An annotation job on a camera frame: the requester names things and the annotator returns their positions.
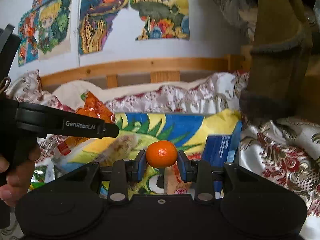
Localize landscape hill drawing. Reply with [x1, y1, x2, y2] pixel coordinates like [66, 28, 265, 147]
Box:
[130, 0, 190, 40]

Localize person's left hand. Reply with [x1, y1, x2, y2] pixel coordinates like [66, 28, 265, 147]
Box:
[0, 143, 41, 207]

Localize orange mandarin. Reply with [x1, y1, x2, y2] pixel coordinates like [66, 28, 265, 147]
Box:
[146, 140, 178, 168]

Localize olive brown hanging garment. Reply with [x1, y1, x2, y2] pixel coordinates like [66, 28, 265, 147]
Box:
[239, 0, 312, 120]

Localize anime boy drawing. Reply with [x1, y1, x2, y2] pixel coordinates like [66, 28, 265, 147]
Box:
[37, 0, 72, 61]

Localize blue white box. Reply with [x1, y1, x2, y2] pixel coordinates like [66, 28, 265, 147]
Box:
[201, 134, 237, 198]

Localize white green pickle pouch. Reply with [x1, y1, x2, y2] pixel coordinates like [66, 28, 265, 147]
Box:
[29, 164, 55, 191]

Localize nut bar clear packet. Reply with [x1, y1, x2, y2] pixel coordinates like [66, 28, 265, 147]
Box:
[93, 134, 138, 166]

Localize rice cracker snack packet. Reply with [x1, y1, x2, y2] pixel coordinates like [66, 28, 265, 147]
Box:
[164, 163, 191, 194]

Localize wooden bed frame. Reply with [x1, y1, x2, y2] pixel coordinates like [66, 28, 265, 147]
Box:
[40, 54, 251, 90]

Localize red-haired girl drawing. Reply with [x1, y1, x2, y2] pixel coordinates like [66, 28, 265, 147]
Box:
[18, 9, 39, 67]

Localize orange snack bag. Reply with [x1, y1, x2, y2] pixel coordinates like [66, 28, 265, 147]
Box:
[53, 91, 119, 158]

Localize floral satin bedspread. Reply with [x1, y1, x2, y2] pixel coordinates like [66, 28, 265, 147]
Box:
[4, 69, 320, 240]

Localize swirly night seaweed drawing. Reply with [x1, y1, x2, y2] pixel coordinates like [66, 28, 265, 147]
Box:
[79, 0, 129, 55]

